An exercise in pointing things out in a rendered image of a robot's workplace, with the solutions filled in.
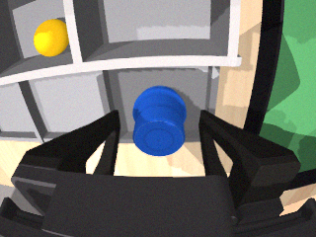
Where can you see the yellow marble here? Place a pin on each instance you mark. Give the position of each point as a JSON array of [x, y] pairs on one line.
[[51, 37]]

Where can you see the green tray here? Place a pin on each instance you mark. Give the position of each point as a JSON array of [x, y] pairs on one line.
[[285, 79]]

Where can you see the blue plug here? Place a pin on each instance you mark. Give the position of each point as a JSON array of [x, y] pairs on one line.
[[159, 128]]

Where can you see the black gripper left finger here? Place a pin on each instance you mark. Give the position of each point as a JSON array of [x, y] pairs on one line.
[[71, 151]]

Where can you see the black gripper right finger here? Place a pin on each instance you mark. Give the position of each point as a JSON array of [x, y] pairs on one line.
[[262, 169]]

